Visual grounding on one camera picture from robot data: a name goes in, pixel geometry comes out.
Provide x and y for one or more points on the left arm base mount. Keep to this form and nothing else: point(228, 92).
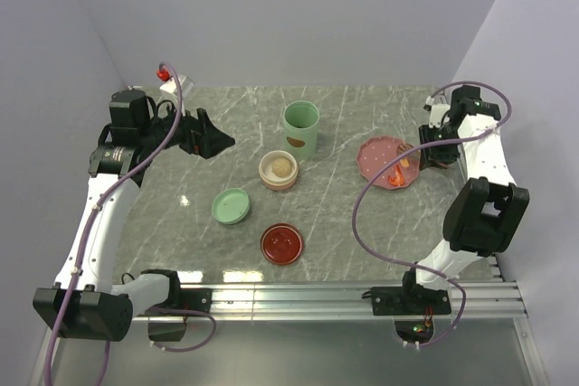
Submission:
point(166, 327)

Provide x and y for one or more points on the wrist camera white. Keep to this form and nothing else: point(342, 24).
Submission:
point(174, 90)
point(438, 111)

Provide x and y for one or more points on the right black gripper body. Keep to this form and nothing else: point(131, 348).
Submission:
point(445, 152)

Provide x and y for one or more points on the red shrimp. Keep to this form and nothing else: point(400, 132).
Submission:
point(397, 179)

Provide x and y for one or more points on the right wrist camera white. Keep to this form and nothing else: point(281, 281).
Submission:
point(438, 111)

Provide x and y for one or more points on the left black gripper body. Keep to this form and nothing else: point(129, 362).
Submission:
point(156, 131)

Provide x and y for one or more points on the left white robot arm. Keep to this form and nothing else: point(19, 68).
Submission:
point(83, 301)

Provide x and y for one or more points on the stacked cream pink bowl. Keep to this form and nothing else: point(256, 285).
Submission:
point(271, 181)

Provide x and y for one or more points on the green tin canister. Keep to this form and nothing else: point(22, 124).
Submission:
point(301, 143)

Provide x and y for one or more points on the green round lid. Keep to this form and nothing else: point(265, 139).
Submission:
point(231, 206)

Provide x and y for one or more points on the pink dotted plate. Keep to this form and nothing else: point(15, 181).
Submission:
point(377, 152)

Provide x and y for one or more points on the red round lid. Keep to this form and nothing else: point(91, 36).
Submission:
point(281, 244)

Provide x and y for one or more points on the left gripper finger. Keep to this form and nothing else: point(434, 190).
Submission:
point(211, 142)
point(203, 122)

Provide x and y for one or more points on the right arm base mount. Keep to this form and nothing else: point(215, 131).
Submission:
point(413, 313)

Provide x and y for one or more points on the beige steamed bun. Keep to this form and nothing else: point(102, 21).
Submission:
point(281, 167)

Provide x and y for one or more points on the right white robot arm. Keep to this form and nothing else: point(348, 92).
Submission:
point(484, 216)

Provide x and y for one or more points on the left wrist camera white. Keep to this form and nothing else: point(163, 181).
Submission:
point(174, 90)

